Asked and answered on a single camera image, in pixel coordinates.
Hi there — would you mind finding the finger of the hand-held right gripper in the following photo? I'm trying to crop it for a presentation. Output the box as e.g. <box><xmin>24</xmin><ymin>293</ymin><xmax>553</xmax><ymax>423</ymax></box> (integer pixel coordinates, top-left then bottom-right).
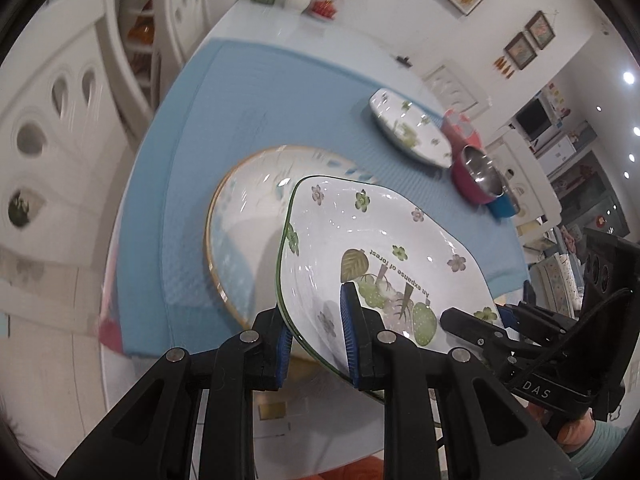
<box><xmin>440</xmin><ymin>307</ymin><xmax>521</xmax><ymax>356</ymax></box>
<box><xmin>500</xmin><ymin>282</ymin><xmax>576</xmax><ymax>346</ymax></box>

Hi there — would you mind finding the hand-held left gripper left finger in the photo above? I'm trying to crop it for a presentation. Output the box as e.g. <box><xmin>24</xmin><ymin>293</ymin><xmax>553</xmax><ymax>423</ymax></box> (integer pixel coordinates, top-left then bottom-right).
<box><xmin>55</xmin><ymin>306</ymin><xmax>294</xmax><ymax>480</ymax></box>

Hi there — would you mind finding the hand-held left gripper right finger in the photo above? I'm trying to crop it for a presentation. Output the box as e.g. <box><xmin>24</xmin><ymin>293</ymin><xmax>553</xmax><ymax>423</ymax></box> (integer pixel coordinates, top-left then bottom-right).
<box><xmin>339</xmin><ymin>281</ymin><xmax>596</xmax><ymax>480</ymax></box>

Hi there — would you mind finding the square floral plate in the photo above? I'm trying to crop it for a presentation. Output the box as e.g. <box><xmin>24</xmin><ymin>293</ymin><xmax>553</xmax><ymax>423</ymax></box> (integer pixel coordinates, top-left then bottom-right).
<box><xmin>276</xmin><ymin>175</ymin><xmax>505</xmax><ymax>403</ymax></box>
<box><xmin>368</xmin><ymin>88</ymin><xmax>453</xmax><ymax>170</ymax></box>

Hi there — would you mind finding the patterned sofa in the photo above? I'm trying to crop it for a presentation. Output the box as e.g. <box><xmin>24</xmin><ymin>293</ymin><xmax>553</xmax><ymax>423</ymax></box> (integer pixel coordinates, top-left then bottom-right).
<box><xmin>529</xmin><ymin>252</ymin><xmax>587</xmax><ymax>312</ymax></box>

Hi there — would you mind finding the dark glass cabinet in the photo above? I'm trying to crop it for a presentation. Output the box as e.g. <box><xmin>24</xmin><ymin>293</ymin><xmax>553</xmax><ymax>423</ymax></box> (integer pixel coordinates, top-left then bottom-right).
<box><xmin>550</xmin><ymin>152</ymin><xmax>632</xmax><ymax>237</ymax></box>

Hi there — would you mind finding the white chair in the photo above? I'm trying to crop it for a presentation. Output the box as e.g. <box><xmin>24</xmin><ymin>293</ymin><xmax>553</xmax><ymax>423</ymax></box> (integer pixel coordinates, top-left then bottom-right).
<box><xmin>492</xmin><ymin>132</ymin><xmax>564</xmax><ymax>227</ymax></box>
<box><xmin>424</xmin><ymin>64</ymin><xmax>492</xmax><ymax>117</ymax></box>
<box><xmin>152</xmin><ymin>0</ymin><xmax>242</xmax><ymax>92</ymax></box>
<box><xmin>0</xmin><ymin>0</ymin><xmax>156</xmax><ymax>361</ymax></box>
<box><xmin>121</xmin><ymin>0</ymin><xmax>167</xmax><ymax>103</ymax></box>

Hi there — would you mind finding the round gold-rimmed plate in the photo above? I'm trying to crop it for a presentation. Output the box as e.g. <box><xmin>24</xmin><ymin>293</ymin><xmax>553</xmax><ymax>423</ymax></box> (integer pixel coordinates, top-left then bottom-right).
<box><xmin>204</xmin><ymin>145</ymin><xmax>381</xmax><ymax>331</ymax></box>

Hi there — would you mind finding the white refrigerator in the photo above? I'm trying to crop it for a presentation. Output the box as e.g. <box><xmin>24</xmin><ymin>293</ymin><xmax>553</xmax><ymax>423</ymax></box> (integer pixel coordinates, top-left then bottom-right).
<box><xmin>537</xmin><ymin>136</ymin><xmax>577</xmax><ymax>174</ymax></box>

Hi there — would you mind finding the television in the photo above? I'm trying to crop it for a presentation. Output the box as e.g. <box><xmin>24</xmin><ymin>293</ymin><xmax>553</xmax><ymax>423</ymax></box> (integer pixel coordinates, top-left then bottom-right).
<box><xmin>515</xmin><ymin>99</ymin><xmax>554</xmax><ymax>139</ymax></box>

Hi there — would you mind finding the blue table mat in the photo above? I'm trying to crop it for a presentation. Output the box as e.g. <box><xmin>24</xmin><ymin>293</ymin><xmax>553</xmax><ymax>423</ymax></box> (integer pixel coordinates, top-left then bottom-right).
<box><xmin>112</xmin><ymin>37</ymin><xmax>531</xmax><ymax>358</ymax></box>

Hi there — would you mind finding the small framed picture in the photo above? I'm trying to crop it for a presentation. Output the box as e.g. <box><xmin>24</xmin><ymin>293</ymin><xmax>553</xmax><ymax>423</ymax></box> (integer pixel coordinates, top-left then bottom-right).
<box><xmin>525</xmin><ymin>11</ymin><xmax>557</xmax><ymax>50</ymax></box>
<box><xmin>504</xmin><ymin>32</ymin><xmax>537</xmax><ymax>70</ymax></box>

